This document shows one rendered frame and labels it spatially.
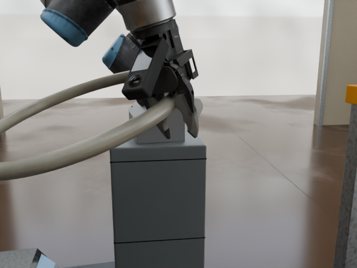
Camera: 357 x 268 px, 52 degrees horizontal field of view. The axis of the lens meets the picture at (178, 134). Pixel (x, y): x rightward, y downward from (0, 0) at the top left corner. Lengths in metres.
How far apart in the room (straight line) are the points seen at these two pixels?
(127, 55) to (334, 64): 4.99
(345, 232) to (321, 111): 4.38
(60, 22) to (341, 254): 1.69
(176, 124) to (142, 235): 0.50
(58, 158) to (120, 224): 1.06
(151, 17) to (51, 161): 0.27
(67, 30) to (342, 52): 5.78
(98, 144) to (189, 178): 1.01
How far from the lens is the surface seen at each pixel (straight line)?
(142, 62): 0.61
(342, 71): 6.35
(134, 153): 1.51
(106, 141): 0.59
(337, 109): 6.41
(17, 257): 0.90
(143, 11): 0.62
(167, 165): 1.54
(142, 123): 0.61
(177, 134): 1.58
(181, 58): 0.66
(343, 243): 2.00
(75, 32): 0.74
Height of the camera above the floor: 1.25
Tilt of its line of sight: 14 degrees down
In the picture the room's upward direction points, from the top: straight up
